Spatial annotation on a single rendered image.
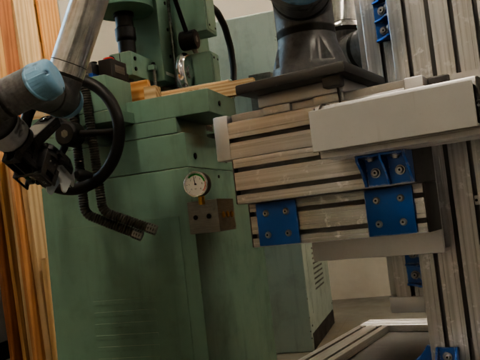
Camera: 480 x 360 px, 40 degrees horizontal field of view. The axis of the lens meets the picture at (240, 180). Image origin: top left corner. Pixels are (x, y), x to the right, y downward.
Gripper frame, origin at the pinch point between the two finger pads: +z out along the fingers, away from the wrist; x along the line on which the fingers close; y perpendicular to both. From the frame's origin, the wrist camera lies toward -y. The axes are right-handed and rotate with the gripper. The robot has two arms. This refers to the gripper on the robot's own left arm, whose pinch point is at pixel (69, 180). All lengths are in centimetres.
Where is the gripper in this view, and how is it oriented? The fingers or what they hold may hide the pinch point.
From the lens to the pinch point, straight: 154.1
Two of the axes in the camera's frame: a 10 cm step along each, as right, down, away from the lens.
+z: 3.3, 5.2, 7.9
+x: 9.4, -1.2, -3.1
